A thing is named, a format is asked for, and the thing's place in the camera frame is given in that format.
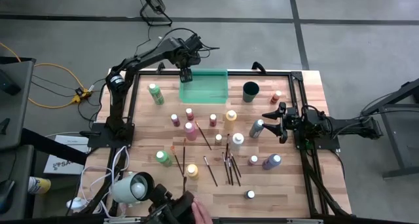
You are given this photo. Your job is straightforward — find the thin brown paintbrush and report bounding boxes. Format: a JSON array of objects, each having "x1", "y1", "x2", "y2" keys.
[{"x1": 182, "y1": 138, "x2": 187, "y2": 176}]

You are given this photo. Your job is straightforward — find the large pink-red paint bottle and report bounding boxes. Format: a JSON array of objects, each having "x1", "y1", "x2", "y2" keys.
[{"x1": 183, "y1": 121, "x2": 198, "y2": 142}]

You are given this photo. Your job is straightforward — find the orange-bristle paintbrush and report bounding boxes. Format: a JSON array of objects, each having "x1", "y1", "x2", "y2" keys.
[{"x1": 170, "y1": 145, "x2": 185, "y2": 177}]

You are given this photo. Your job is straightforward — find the white lamp cable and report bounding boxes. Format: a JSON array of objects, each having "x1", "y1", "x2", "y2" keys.
[{"x1": 79, "y1": 145, "x2": 131, "y2": 220}]

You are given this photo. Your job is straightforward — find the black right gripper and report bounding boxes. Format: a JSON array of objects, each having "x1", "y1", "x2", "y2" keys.
[{"x1": 261, "y1": 102, "x2": 301, "y2": 144}]

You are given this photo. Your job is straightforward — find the black desk frame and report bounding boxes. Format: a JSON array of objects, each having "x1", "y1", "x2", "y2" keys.
[{"x1": 359, "y1": 78, "x2": 419, "y2": 179}]

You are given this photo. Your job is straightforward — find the white and yellow can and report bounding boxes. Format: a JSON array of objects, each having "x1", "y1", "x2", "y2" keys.
[{"x1": 27, "y1": 176, "x2": 52, "y2": 195}]

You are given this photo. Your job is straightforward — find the black hand-held device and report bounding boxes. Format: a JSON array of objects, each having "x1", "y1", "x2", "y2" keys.
[{"x1": 145, "y1": 183, "x2": 197, "y2": 224}]

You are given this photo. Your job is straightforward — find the black metal table frame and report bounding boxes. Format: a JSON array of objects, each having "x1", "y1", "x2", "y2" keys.
[{"x1": 67, "y1": 69, "x2": 353, "y2": 224}]

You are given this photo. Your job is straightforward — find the yellow extension cable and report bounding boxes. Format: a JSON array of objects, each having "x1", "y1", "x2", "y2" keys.
[{"x1": 0, "y1": 42, "x2": 86, "y2": 109}]

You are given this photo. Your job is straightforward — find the dark green cup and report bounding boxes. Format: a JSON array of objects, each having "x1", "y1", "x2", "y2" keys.
[{"x1": 242, "y1": 81, "x2": 261, "y2": 103}]

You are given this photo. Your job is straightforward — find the black floor fan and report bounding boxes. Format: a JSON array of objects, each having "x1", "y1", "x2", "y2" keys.
[{"x1": 132, "y1": 0, "x2": 173, "y2": 28}]

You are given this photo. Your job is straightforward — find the translucent green plastic bin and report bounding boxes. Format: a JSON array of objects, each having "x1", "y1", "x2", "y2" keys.
[{"x1": 179, "y1": 69, "x2": 229, "y2": 105}]

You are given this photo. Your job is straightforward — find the white printed cardboard box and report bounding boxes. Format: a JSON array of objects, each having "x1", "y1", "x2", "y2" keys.
[{"x1": 43, "y1": 134, "x2": 91, "y2": 176}]

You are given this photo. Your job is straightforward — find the large golden yellow paint bottle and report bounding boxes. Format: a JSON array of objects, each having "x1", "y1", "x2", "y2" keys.
[{"x1": 223, "y1": 109, "x2": 238, "y2": 132}]

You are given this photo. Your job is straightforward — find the large green paint bottle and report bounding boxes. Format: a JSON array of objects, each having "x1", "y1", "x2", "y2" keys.
[
  {"x1": 147, "y1": 83, "x2": 166, "y2": 106},
  {"x1": 155, "y1": 150, "x2": 173, "y2": 168}
]

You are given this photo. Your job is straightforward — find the small orange paint bottle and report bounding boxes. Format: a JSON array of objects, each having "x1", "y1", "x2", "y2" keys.
[{"x1": 269, "y1": 90, "x2": 283, "y2": 105}]

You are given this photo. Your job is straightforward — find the pale green desk lamp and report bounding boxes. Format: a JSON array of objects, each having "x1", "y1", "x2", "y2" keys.
[{"x1": 110, "y1": 171, "x2": 156, "y2": 205}]

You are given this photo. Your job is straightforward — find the white round lamp base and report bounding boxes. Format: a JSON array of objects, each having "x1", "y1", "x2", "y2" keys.
[{"x1": 66, "y1": 196, "x2": 88, "y2": 212}]

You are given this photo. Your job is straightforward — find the large white paint bottle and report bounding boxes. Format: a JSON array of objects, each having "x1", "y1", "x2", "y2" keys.
[{"x1": 230, "y1": 132, "x2": 246, "y2": 152}]

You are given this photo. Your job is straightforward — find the black metal beam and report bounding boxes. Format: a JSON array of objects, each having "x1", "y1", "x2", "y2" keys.
[{"x1": 21, "y1": 128, "x2": 89, "y2": 166}]

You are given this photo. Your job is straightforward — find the large bright yellow paint bottle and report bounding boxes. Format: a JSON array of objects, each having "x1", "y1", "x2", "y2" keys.
[{"x1": 185, "y1": 164, "x2": 200, "y2": 181}]

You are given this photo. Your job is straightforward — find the brown-handled paintbrush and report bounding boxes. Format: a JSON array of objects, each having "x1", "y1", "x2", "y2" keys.
[{"x1": 194, "y1": 120, "x2": 213, "y2": 151}]

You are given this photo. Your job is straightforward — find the black device on desk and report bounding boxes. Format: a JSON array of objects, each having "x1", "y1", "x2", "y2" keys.
[{"x1": 0, "y1": 68, "x2": 22, "y2": 96}]

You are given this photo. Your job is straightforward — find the large purple paint bottle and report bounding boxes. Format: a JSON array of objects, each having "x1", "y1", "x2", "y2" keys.
[{"x1": 261, "y1": 153, "x2": 282, "y2": 171}]

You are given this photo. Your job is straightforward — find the silver metal bracket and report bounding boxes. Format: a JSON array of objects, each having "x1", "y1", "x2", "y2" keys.
[
  {"x1": 286, "y1": 218, "x2": 324, "y2": 224},
  {"x1": 103, "y1": 217, "x2": 142, "y2": 224}
]

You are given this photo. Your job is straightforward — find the large grey-blue paint bottle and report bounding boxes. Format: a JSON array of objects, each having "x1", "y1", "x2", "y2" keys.
[{"x1": 248, "y1": 119, "x2": 265, "y2": 140}]

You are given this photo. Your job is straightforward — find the person's hand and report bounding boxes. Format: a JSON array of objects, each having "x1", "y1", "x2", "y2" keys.
[{"x1": 191, "y1": 196, "x2": 214, "y2": 224}]

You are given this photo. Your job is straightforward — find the yellow power strip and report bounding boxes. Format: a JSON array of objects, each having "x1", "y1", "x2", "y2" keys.
[{"x1": 72, "y1": 87, "x2": 94, "y2": 104}]

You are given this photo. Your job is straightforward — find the grey desk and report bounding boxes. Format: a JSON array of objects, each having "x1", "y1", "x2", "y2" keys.
[
  {"x1": 0, "y1": 144, "x2": 35, "y2": 220},
  {"x1": 0, "y1": 56, "x2": 36, "y2": 151}
]

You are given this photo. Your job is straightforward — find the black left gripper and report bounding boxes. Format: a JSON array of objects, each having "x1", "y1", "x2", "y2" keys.
[{"x1": 175, "y1": 37, "x2": 202, "y2": 84}]

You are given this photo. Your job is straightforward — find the black fan cable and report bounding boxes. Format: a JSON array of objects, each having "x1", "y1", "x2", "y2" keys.
[{"x1": 134, "y1": 24, "x2": 152, "y2": 58}]

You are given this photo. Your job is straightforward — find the black floor cable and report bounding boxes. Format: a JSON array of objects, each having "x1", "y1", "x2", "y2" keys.
[
  {"x1": 30, "y1": 81, "x2": 75, "y2": 98},
  {"x1": 31, "y1": 74, "x2": 79, "y2": 92}
]

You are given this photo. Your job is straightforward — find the black computer mouse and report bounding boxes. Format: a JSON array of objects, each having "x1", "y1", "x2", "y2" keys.
[{"x1": 0, "y1": 179, "x2": 16, "y2": 215}]

